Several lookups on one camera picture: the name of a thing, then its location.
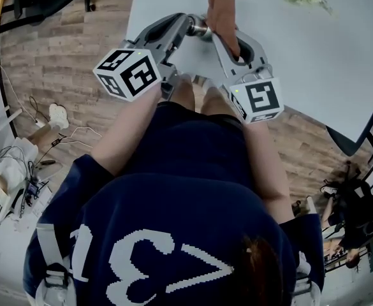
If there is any white floor cable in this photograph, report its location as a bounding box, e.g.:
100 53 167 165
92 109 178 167
60 126 103 149

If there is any person's left leg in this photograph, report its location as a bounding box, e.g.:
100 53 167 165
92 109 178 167
170 77 196 111

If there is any grey shoulder strap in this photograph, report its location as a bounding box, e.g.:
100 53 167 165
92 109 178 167
34 223 78 306
293 250 321 306

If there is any person's leg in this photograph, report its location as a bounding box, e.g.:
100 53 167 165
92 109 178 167
200 87 235 118
170 77 196 111

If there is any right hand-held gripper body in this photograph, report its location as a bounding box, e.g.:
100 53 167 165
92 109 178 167
226 57 285 125

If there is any person's right forearm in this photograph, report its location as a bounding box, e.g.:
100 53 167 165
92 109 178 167
242 119 294 226

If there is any small metal cup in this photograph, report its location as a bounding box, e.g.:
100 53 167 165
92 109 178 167
186 14 213 43

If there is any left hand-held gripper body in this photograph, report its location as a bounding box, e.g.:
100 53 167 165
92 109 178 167
92 39 179 103

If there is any person's right leg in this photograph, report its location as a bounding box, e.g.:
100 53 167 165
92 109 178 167
200 87 235 118

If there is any navy shirt white print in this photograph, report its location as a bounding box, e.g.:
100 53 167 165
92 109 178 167
22 102 326 306

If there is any brown cloth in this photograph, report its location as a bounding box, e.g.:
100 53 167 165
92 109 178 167
205 0 242 59

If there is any person's left forearm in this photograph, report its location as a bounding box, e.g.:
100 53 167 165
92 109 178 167
90 87 161 177

